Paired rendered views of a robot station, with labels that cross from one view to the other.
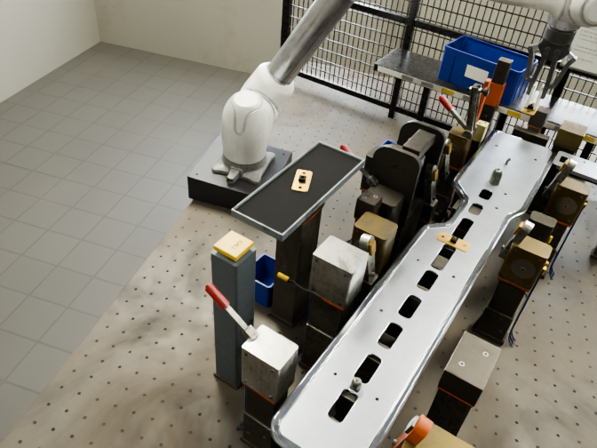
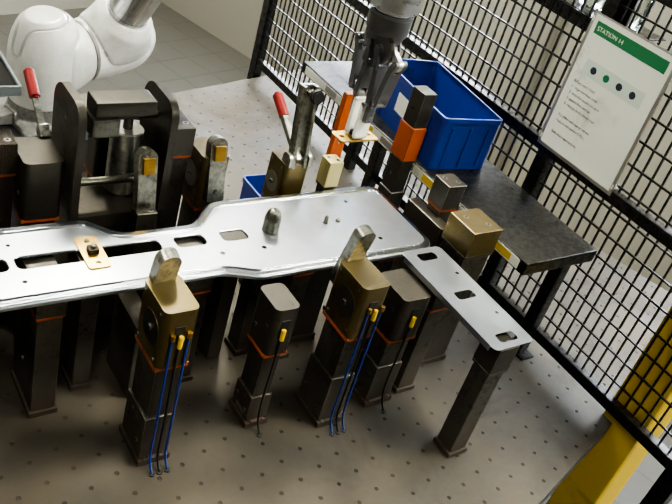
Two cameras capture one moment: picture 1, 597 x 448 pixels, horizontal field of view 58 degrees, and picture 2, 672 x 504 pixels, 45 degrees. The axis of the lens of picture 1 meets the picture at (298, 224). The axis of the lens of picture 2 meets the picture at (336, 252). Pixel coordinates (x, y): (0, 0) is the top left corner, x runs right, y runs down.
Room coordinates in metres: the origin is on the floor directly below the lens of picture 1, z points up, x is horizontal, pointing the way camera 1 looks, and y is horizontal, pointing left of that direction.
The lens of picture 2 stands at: (0.16, -1.09, 1.85)
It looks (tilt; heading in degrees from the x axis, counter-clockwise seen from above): 33 degrees down; 17
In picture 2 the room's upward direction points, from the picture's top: 18 degrees clockwise
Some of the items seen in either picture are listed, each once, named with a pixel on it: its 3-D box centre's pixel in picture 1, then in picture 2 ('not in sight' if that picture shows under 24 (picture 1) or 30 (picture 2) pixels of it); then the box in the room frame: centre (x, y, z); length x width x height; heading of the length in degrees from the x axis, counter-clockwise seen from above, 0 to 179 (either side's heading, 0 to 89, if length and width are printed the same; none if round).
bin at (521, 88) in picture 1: (485, 68); (432, 112); (1.96, -0.65, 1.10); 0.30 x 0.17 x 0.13; 53
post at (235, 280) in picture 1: (234, 318); not in sight; (0.80, 0.13, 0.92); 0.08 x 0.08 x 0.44; 60
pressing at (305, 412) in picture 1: (452, 248); (81, 259); (1.03, -0.40, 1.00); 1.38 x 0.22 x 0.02; 150
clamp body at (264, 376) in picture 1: (261, 394); not in sight; (0.63, 0.04, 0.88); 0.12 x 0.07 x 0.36; 60
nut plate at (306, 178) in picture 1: (302, 179); not in sight; (1.04, 0.00, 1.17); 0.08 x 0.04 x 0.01; 174
